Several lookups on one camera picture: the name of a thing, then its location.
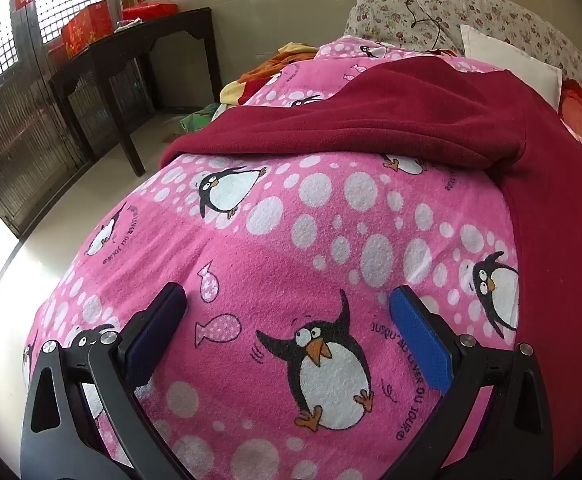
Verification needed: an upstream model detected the white pillow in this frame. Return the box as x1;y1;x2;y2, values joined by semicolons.
459;24;564;111

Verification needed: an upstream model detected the orange yellow cloth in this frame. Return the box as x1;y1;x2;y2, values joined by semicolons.
220;42;322;107

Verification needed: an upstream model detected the dark wooden lattice door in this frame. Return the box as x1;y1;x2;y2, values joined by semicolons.
0;0;146;238

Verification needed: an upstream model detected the floral pillow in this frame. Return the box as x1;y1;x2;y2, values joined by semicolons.
345;0;582;106

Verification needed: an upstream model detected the pink penguin print blanket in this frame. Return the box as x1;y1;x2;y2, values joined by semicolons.
22;35;522;480

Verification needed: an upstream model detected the large red gift box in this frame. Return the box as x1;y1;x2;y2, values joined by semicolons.
61;2;112;58

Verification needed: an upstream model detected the flat red gift box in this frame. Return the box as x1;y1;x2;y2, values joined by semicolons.
121;2;178;22

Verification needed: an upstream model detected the black cable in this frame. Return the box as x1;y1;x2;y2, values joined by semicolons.
401;0;446;56

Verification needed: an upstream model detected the dark wooden table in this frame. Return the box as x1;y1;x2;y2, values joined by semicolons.
48;7;223;177

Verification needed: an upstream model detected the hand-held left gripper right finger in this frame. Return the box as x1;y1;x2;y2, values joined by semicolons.
390;285;564;480

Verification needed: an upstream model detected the dark red fleece garment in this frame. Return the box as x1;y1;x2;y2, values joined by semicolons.
160;55;582;480

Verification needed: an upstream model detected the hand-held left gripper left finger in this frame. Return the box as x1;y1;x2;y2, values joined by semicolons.
19;282;196;480

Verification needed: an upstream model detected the green cloth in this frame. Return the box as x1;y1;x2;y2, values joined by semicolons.
178;102;226;136

